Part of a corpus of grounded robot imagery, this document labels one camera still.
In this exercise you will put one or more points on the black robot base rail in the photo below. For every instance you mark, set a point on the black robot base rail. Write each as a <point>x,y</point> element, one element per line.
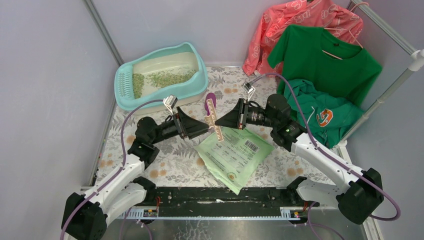
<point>222,203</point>

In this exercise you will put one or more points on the pink patterned garment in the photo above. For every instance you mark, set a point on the pink patterned garment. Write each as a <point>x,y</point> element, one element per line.
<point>343,24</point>

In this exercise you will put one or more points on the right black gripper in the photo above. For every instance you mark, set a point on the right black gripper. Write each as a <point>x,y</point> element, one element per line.
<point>237,118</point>

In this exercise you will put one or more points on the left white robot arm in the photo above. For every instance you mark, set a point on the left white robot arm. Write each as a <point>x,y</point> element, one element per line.
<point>87,216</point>

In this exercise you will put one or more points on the green jersey with orange logo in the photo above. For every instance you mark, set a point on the green jersey with orange logo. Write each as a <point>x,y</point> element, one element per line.
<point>328,117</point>

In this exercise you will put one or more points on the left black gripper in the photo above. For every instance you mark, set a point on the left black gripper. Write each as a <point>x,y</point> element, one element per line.
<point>187,126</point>

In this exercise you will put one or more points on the teal cat litter box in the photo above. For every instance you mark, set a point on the teal cat litter box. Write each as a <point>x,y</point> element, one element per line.
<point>181,56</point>

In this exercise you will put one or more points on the green t-shirt on hanger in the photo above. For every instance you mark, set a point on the green t-shirt on hanger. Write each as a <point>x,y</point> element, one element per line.
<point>341,69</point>

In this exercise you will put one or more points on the green cat litter bag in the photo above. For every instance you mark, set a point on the green cat litter bag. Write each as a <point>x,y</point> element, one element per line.
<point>234,159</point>

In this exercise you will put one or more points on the metal clothes rack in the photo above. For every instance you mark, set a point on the metal clothes rack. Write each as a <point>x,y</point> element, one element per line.
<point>391,139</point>

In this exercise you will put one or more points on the floral patterned mat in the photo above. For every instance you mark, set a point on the floral patterned mat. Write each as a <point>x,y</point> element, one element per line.
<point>178,163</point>

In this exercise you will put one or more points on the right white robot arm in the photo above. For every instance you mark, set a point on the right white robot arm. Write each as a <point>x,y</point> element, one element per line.
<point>353,190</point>

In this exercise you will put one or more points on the green litter pile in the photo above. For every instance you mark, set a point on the green litter pile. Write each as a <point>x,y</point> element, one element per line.
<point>144,84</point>

